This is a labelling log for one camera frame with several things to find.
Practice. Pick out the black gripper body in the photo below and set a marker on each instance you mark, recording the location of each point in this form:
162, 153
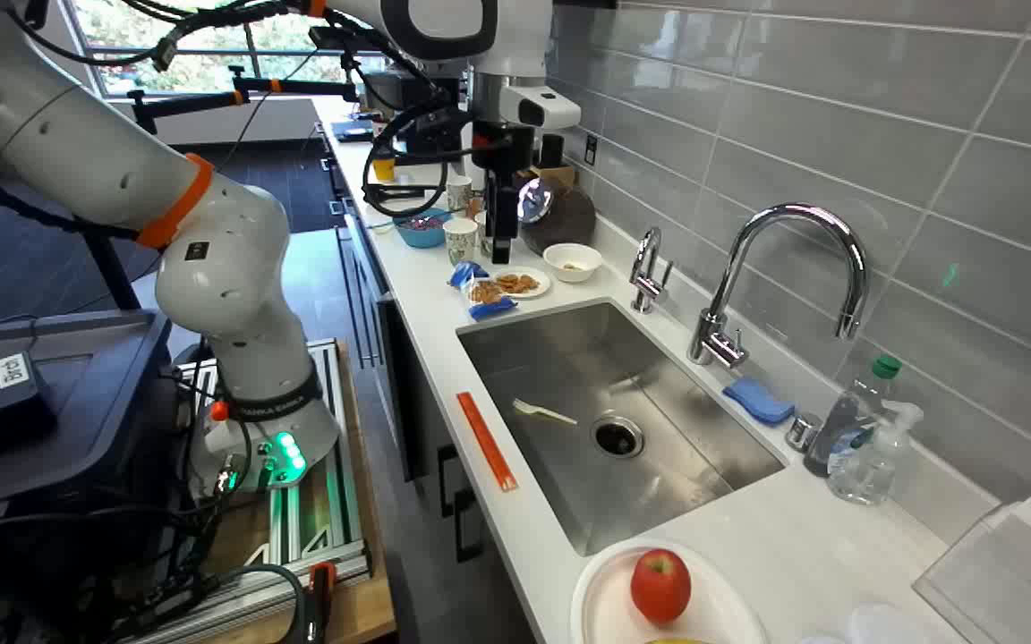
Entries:
502, 145

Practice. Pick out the chrome gooseneck faucet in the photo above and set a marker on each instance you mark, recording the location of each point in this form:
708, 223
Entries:
779, 218

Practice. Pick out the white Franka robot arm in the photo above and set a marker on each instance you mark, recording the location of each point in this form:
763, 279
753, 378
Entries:
87, 145

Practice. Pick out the stainless steel sink basin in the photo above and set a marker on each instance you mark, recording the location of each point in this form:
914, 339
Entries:
562, 380

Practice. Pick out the white scrap in sink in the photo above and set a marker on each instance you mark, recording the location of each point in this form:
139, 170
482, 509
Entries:
541, 412

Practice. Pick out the white paper cup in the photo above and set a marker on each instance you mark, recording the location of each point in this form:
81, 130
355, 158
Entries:
460, 241

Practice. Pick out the blue white wrapper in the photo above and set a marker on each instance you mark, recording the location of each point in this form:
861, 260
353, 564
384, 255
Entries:
466, 277

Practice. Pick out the white plate with food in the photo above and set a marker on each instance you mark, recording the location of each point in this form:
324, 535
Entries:
510, 288

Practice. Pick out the blue bowl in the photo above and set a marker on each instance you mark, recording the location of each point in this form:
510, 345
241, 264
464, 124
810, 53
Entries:
423, 226

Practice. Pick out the small white bowl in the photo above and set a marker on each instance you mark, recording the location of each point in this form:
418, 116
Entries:
570, 263

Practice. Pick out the blue rectangular sponge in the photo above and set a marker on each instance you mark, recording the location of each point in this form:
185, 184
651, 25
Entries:
492, 308

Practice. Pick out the yellow cup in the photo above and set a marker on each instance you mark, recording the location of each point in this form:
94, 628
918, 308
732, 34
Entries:
384, 170

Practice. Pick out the small chrome side tap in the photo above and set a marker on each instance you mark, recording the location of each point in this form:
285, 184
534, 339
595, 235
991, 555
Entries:
650, 274

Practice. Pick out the dark base cabinet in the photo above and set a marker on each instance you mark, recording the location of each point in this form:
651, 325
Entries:
390, 345

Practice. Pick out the orange strip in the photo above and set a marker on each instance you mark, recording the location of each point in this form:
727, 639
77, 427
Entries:
484, 441

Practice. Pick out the blue wavy sponge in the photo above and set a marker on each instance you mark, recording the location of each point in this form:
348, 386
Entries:
761, 400

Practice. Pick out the window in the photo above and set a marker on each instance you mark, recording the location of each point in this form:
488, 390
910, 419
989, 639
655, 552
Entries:
194, 38

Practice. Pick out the red apple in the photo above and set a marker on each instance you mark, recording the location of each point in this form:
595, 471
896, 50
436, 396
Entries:
659, 583

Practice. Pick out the white plate with apple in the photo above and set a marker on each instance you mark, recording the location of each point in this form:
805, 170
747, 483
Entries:
600, 608

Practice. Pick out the clear bottle green cap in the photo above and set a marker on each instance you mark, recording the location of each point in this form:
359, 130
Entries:
865, 471

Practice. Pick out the small clear bottle white top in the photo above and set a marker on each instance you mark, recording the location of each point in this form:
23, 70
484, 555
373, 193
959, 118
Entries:
905, 417

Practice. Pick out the black equipment cart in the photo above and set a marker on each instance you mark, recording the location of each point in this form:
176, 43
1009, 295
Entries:
51, 417

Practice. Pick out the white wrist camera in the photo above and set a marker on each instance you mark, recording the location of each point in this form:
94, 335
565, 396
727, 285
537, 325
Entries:
546, 107

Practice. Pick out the black wall outlet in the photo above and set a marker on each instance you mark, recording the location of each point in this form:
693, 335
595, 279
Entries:
590, 147

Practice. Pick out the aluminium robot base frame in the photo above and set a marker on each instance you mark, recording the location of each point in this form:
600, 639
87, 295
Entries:
313, 514

